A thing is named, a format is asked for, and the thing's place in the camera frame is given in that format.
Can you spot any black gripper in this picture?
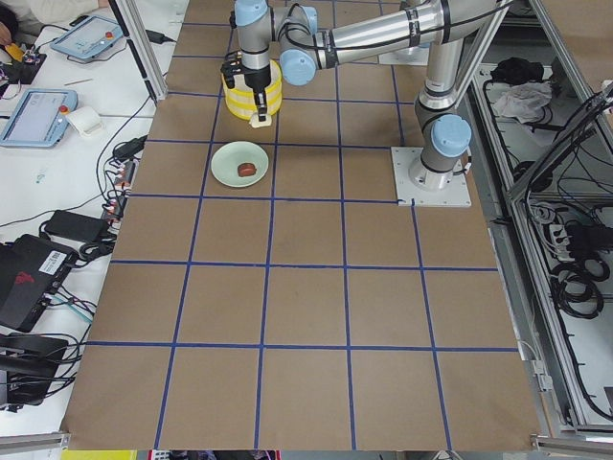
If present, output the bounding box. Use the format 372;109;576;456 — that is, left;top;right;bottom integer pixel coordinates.
220;51;244;89
243;65;271;121

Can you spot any yellow steamer layer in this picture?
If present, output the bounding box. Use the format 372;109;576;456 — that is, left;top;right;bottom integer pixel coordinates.
225;95;283;121
222;60;283;100

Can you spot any white bun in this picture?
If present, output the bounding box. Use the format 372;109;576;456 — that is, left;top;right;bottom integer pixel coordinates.
249;113;272;128

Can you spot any brown bun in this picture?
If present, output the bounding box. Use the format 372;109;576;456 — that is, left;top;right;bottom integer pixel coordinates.
237;162;258;177

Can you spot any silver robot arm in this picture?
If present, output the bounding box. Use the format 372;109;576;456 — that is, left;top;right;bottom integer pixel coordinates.
221;1;510;192

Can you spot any light green plate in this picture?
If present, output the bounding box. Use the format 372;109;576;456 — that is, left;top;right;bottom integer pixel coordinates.
211;141;269;188

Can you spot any blue teach pendant far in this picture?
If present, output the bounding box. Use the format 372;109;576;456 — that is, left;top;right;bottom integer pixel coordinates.
51;15;124;61

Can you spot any blue teach pendant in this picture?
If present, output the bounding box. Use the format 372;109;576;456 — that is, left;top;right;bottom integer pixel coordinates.
1;88;79;149
51;15;124;61

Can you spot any white power strip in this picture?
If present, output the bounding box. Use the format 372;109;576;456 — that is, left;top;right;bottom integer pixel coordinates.
101;159;138;227

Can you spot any blue teach pendant near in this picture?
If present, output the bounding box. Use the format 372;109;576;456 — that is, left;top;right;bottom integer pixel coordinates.
1;88;79;149

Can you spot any black power brick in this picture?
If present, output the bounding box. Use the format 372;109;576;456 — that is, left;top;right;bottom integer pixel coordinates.
39;210;109;242

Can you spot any white cloth bundle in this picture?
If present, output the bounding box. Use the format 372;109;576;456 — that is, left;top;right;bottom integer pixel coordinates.
492;82;553;124

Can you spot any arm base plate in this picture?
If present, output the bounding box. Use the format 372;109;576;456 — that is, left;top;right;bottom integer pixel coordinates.
391;147;472;208

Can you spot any aluminium side frame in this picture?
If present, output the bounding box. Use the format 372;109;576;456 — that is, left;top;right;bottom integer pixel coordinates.
467;1;612;456

